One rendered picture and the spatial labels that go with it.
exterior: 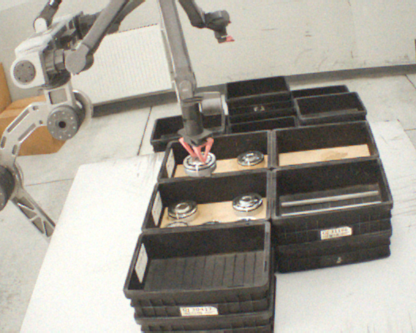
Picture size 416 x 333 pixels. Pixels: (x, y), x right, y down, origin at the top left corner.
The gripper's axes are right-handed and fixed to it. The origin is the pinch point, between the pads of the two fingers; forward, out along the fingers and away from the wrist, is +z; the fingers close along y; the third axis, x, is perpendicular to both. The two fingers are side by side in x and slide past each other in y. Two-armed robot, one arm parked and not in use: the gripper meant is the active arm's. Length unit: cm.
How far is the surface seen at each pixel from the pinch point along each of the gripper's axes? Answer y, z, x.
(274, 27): 216, 53, -228
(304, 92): 108, 61, -152
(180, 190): 10.8, 15.4, 3.4
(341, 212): -46, 11, -17
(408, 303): -78, 32, -17
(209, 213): -0.7, 21.3, 0.6
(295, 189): -15.8, 19.1, -25.6
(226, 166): 20.1, 21.8, -23.0
